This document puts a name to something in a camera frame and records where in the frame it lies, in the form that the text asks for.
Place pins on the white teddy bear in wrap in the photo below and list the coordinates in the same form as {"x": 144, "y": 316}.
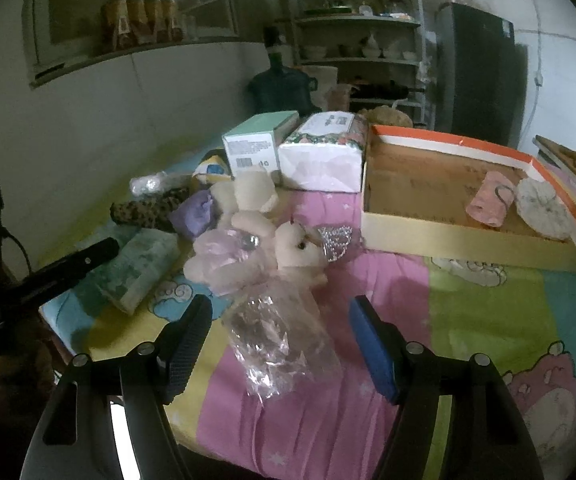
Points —
{"x": 293, "y": 250}

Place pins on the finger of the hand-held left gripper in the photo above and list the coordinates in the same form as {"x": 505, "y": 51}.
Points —
{"x": 75, "y": 262}

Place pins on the purple cloth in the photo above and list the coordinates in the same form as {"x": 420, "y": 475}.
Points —
{"x": 193, "y": 215}

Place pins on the teal cardboard box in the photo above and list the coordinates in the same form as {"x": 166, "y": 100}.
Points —
{"x": 253, "y": 147}

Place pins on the white shelf rack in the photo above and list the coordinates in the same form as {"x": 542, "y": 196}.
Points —
{"x": 357, "y": 17}

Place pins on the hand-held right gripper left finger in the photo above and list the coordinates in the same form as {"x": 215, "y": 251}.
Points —
{"x": 188, "y": 345}

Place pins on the dark bottle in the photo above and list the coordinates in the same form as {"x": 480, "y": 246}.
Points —
{"x": 271, "y": 45}

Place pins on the white wipes packet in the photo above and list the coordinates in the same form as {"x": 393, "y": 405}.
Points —
{"x": 135, "y": 270}

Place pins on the cream plush toy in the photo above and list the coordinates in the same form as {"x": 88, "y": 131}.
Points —
{"x": 250, "y": 192}

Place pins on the silver tiara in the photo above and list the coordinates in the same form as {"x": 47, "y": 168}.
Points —
{"x": 337, "y": 242}

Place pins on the white sack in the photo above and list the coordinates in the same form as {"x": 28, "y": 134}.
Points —
{"x": 318, "y": 85}

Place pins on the orange drink bottle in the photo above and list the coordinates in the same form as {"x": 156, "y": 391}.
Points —
{"x": 115, "y": 20}
{"x": 153, "y": 15}
{"x": 169, "y": 15}
{"x": 135, "y": 17}

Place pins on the crinkled clear wrapper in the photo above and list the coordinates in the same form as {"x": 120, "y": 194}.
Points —
{"x": 147, "y": 183}

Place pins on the leopard print cloth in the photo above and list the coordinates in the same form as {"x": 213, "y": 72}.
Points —
{"x": 143, "y": 210}

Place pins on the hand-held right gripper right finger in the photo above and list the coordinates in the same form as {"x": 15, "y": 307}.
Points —
{"x": 372, "y": 352}

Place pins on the black wok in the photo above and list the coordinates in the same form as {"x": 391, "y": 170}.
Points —
{"x": 382, "y": 91}

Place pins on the yellow white tube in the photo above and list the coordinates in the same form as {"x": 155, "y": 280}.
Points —
{"x": 212, "y": 167}

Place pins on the blue water jug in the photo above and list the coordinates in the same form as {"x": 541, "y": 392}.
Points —
{"x": 280, "y": 90}

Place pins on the beige lumpy bag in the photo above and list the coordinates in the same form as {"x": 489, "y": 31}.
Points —
{"x": 385, "y": 116}

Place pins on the glass-door wall cabinet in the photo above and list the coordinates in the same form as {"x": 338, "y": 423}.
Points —
{"x": 133, "y": 55}

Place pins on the person's left hand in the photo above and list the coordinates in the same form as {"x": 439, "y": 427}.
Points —
{"x": 15, "y": 375}

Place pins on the stack of white bowls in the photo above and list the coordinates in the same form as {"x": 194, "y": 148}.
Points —
{"x": 362, "y": 49}

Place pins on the floral tissue pack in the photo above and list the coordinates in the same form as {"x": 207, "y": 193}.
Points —
{"x": 318, "y": 165}

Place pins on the dark grey fridge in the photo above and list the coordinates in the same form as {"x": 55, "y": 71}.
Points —
{"x": 477, "y": 75}

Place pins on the pink sock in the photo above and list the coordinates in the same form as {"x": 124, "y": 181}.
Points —
{"x": 490, "y": 200}

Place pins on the clear plastic bag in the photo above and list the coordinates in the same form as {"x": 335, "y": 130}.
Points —
{"x": 273, "y": 340}

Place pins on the orange-rimmed cardboard box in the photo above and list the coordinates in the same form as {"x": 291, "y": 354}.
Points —
{"x": 417, "y": 180}

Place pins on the printed bedsheet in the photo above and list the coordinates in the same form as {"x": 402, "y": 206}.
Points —
{"x": 467, "y": 330}

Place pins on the white fluffy scrunchie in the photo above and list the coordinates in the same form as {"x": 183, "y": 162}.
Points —
{"x": 542, "y": 207}

